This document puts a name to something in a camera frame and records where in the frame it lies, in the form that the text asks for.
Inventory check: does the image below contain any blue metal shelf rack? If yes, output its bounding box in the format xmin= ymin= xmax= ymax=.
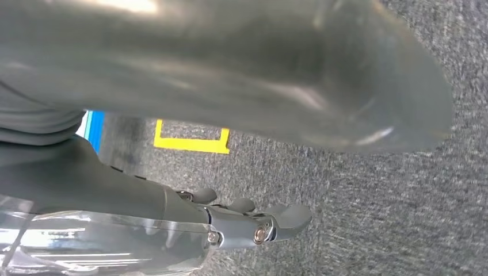
xmin=76 ymin=109 xmax=106 ymax=154

